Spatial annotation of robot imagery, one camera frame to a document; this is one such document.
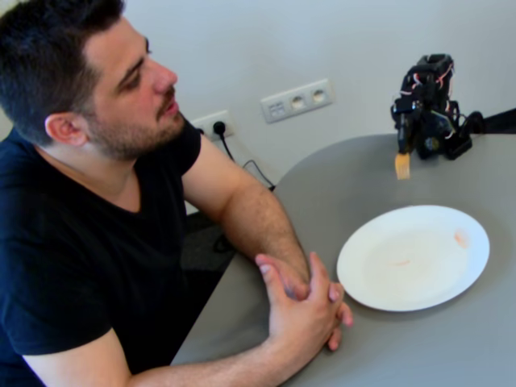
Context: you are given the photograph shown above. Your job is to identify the dark-haired bearded man's head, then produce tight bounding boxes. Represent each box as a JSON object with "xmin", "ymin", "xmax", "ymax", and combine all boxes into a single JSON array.
[{"xmin": 0, "ymin": 0, "xmax": 181, "ymax": 162}]

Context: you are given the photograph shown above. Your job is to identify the white round plate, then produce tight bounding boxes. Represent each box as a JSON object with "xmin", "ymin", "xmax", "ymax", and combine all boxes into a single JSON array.
[{"xmin": 336, "ymin": 204, "xmax": 492, "ymax": 313}]

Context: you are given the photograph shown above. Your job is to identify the black power cable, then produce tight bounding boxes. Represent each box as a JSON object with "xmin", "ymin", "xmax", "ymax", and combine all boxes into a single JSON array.
[{"xmin": 219, "ymin": 135, "xmax": 277, "ymax": 193}]

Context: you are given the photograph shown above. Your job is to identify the black table clamp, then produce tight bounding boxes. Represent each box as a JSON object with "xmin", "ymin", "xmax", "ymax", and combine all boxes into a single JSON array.
[{"xmin": 443, "ymin": 110, "xmax": 487, "ymax": 161}]

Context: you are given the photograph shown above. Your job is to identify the person's right hand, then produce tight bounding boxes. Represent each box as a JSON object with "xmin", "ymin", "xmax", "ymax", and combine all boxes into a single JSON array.
[{"xmin": 255, "ymin": 253, "xmax": 336, "ymax": 352}]

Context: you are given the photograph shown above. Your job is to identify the person's left hand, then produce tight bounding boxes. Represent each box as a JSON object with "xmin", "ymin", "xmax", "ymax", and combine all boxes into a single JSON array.
[{"xmin": 301, "ymin": 252, "xmax": 355, "ymax": 352}]

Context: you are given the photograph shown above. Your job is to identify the black v-neck t-shirt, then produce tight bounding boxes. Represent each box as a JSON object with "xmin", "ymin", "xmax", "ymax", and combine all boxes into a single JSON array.
[{"xmin": 0, "ymin": 116, "xmax": 202, "ymax": 387}]

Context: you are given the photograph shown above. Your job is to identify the person's left forearm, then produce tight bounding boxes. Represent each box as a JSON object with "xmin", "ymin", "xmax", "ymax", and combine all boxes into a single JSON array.
[{"xmin": 219, "ymin": 185, "xmax": 311, "ymax": 283}]

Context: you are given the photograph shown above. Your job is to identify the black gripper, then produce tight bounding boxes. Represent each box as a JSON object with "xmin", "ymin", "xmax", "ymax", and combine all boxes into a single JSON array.
[{"xmin": 389, "ymin": 98, "xmax": 424, "ymax": 155}]

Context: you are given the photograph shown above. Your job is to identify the white single wall socket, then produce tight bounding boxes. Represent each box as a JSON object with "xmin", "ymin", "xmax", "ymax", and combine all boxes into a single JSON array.
[{"xmin": 189, "ymin": 109, "xmax": 235, "ymax": 142}]

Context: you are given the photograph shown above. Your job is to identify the white double wall socket panel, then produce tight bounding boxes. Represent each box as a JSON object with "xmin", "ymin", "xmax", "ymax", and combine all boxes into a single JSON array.
[{"xmin": 260, "ymin": 78, "xmax": 335, "ymax": 125}]

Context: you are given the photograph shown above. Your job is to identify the person's right forearm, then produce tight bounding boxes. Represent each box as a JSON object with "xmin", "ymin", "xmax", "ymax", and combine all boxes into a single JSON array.
[{"xmin": 127, "ymin": 326, "xmax": 283, "ymax": 387}]

